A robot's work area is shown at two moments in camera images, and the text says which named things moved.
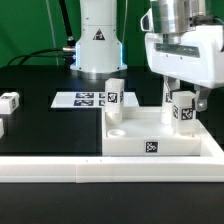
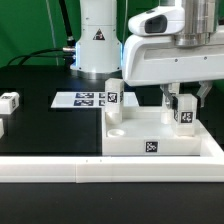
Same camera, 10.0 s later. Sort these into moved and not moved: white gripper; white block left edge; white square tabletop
Moved: white gripper
Not moved: white square tabletop; white block left edge
